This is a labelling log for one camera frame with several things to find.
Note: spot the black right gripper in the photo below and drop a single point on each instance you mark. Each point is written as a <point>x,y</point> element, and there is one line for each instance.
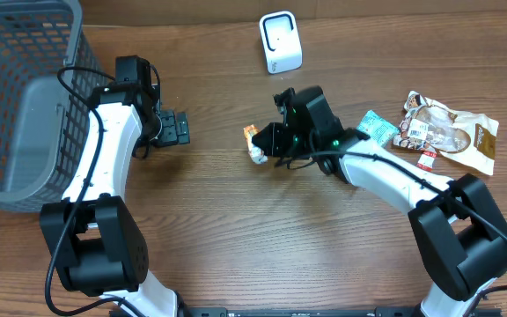
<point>281,138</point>

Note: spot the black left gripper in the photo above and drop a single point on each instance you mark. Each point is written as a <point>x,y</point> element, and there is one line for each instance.
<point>175,128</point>

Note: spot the small orange white box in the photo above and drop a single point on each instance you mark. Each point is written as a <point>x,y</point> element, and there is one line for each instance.
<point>256,154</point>

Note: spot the red snack stick packet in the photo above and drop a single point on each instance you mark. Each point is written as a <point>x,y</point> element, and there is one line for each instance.
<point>426,160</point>

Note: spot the beige brown snack bag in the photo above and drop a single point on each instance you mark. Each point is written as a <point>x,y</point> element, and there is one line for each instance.
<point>462,136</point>

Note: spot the teal orange snack packet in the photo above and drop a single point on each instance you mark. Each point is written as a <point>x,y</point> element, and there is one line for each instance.
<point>379,129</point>

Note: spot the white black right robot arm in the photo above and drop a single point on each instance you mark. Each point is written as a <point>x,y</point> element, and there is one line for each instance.
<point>460,232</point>

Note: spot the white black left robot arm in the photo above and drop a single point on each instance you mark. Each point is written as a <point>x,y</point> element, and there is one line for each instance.
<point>98,253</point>

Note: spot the white barcode scanner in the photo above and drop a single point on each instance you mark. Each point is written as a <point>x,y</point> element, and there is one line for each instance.
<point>281,42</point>

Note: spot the grey plastic mesh basket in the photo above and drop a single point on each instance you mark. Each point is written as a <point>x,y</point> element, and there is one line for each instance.
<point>46,66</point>

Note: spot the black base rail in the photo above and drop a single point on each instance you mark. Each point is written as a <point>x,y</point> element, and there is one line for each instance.
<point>376,312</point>

